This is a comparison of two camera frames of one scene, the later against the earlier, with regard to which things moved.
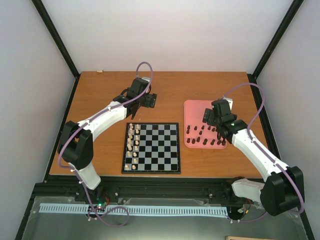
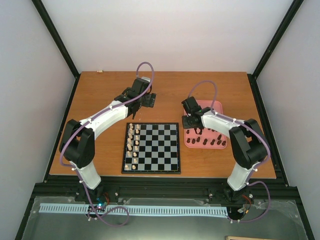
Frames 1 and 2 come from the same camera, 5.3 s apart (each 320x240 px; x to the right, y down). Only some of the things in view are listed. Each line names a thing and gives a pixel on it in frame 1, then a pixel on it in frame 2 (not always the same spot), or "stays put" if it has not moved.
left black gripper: [151, 101] stays put
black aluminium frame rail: [141, 188] stays put
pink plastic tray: [198, 134] stays put
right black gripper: [208, 112] -> [185, 125]
